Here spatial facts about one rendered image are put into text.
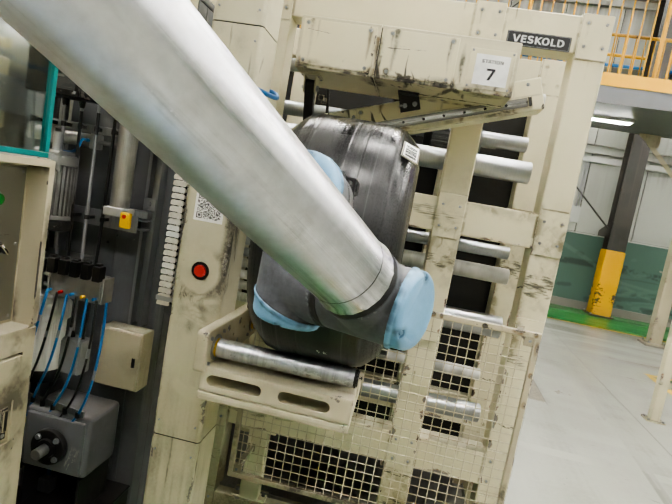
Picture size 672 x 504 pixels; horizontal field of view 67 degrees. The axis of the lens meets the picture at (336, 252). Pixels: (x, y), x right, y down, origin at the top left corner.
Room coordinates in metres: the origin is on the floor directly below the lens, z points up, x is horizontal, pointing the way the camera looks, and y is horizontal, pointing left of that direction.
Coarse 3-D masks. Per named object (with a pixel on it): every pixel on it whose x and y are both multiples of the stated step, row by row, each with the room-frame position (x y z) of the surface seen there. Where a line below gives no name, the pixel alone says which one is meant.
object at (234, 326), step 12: (240, 312) 1.33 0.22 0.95; (216, 324) 1.18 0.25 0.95; (228, 324) 1.23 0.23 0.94; (240, 324) 1.33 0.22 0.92; (204, 336) 1.11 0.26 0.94; (216, 336) 1.16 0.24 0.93; (228, 336) 1.25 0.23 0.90; (240, 336) 1.35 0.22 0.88; (204, 348) 1.11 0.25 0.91; (204, 360) 1.11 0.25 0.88
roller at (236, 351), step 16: (224, 352) 1.14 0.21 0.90; (240, 352) 1.14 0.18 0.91; (256, 352) 1.14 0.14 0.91; (272, 352) 1.14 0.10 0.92; (272, 368) 1.13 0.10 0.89; (288, 368) 1.12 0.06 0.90; (304, 368) 1.12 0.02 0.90; (320, 368) 1.11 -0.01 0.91; (336, 368) 1.11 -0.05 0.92; (352, 368) 1.12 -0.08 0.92; (336, 384) 1.12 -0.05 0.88; (352, 384) 1.10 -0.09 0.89
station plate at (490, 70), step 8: (480, 56) 1.41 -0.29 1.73; (488, 56) 1.41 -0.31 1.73; (496, 56) 1.41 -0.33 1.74; (480, 64) 1.41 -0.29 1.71; (488, 64) 1.41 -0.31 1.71; (496, 64) 1.41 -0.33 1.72; (504, 64) 1.40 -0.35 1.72; (480, 72) 1.41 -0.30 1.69; (488, 72) 1.41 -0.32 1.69; (496, 72) 1.41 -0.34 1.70; (504, 72) 1.40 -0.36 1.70; (472, 80) 1.41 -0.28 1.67; (480, 80) 1.41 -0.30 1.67; (488, 80) 1.41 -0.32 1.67; (496, 80) 1.41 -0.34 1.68; (504, 80) 1.40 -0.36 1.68
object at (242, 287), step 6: (246, 240) 1.64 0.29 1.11; (246, 246) 1.74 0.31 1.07; (246, 252) 1.63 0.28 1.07; (246, 258) 1.65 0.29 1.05; (246, 264) 1.64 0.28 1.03; (246, 270) 1.64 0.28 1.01; (240, 276) 1.63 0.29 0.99; (246, 276) 1.63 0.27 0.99; (240, 282) 1.64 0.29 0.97; (246, 282) 1.64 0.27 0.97; (240, 288) 1.64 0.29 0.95; (246, 288) 1.64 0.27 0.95; (240, 294) 1.63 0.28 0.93; (246, 294) 1.63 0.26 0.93; (240, 300) 1.63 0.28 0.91; (246, 300) 1.63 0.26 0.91
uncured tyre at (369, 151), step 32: (320, 128) 1.11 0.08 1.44; (352, 128) 1.12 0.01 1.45; (384, 128) 1.14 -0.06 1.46; (352, 160) 1.04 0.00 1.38; (384, 160) 1.04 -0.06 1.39; (384, 192) 1.00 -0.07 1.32; (384, 224) 0.98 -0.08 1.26; (256, 256) 1.02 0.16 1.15; (256, 320) 1.08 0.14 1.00; (288, 352) 1.14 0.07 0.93; (352, 352) 1.06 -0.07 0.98
